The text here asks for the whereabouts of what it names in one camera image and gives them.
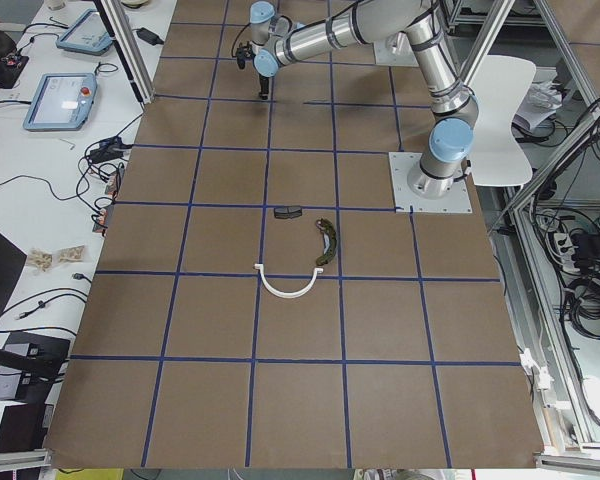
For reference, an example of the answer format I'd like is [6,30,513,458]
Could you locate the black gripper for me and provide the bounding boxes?
[258,74,271,95]

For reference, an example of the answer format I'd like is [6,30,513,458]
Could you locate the far blue teach pendant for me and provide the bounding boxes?
[56,9,112,56]

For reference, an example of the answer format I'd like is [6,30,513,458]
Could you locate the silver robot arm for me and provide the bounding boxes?
[236,0,479,199]

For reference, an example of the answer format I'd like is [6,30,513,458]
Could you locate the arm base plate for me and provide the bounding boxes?
[388,152,472,214]
[373,32,418,67]

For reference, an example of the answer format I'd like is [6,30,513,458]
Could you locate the near blue teach pendant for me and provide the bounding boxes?
[23,73,98,132]

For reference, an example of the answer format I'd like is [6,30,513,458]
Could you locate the white curved plastic bracket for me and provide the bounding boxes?
[253,263,324,300]

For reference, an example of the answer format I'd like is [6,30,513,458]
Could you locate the black power adapter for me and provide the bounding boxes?
[135,27,164,46]

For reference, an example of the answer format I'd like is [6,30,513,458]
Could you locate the white plastic chair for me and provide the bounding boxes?
[468,55,536,187]

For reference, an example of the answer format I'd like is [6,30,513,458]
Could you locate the blue teach pendant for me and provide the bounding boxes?
[23,73,98,132]
[56,9,112,56]

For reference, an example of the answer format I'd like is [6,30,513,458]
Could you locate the green brake shoe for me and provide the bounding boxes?
[315,218,338,267]

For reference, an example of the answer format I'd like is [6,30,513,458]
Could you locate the aluminium frame post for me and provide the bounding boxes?
[94,0,155,105]

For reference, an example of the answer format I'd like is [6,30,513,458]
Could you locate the grey brake pad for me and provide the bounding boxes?
[273,205,303,220]

